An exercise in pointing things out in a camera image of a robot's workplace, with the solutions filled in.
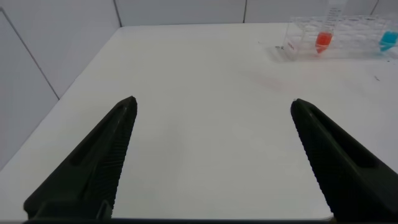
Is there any clear plastic test tube rack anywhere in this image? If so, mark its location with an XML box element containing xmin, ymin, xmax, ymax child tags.
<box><xmin>282</xmin><ymin>14</ymin><xmax>398</xmax><ymax>62</ymax></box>

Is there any blue pigment test tube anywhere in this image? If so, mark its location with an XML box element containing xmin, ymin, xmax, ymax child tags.
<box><xmin>378</xmin><ymin>18</ymin><xmax>398</xmax><ymax>54</ymax></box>

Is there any red pigment test tube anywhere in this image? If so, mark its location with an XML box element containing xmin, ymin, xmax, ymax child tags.
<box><xmin>314</xmin><ymin>0</ymin><xmax>348</xmax><ymax>55</ymax></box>

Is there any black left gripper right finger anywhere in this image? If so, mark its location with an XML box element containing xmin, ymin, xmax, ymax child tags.
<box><xmin>290</xmin><ymin>98</ymin><xmax>398</xmax><ymax>222</ymax></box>

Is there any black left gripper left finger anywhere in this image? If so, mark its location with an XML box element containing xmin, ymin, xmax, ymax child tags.
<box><xmin>23</xmin><ymin>95</ymin><xmax>138</xmax><ymax>220</ymax></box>

